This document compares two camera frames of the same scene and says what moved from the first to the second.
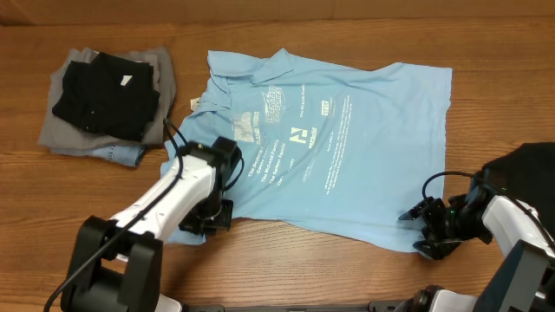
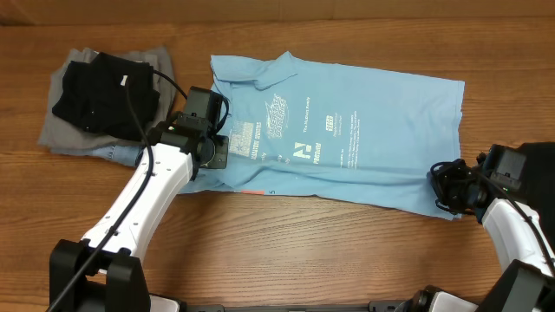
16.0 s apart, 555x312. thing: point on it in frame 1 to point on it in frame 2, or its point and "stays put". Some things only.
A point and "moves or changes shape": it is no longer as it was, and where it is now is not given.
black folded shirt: (110, 95) stays put
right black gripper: (432, 226) to (445, 186)
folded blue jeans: (128, 155) stays put
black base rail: (384, 306) stays put
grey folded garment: (63, 134) stays put
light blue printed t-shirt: (340, 150) moves or changes shape
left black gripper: (224, 221) to (220, 158)
